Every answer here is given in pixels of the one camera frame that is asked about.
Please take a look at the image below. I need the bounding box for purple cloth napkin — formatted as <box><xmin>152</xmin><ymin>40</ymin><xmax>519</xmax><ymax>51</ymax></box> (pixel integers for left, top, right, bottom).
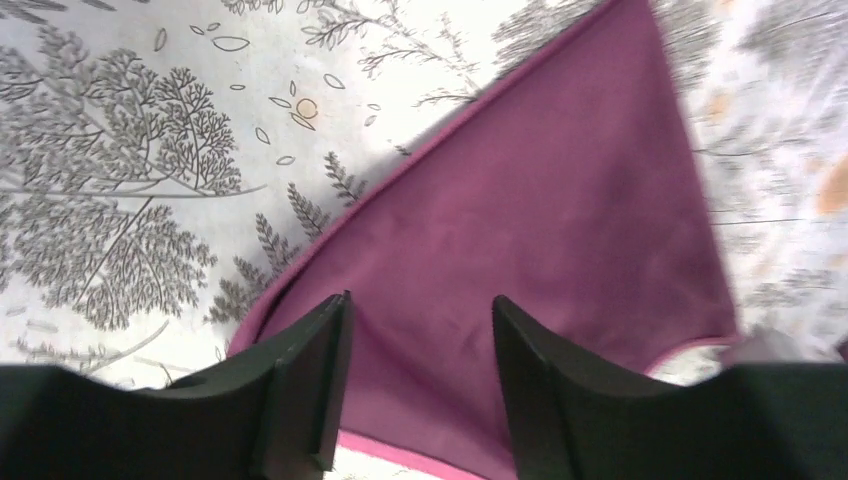
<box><xmin>230</xmin><ymin>0</ymin><xmax>737</xmax><ymax>479</ymax></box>

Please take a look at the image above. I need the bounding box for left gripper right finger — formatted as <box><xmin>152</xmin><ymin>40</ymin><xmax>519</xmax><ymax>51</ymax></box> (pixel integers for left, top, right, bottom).
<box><xmin>492</xmin><ymin>296</ymin><xmax>847</xmax><ymax>479</ymax></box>

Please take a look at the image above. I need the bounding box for floral tablecloth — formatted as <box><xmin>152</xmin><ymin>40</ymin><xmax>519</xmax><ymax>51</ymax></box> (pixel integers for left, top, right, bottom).
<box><xmin>0</xmin><ymin>0</ymin><xmax>848</xmax><ymax>480</ymax></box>

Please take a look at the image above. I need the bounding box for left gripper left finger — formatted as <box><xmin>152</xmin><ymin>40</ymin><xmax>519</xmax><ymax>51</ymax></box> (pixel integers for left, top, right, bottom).
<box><xmin>1</xmin><ymin>293</ymin><xmax>353</xmax><ymax>480</ymax></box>

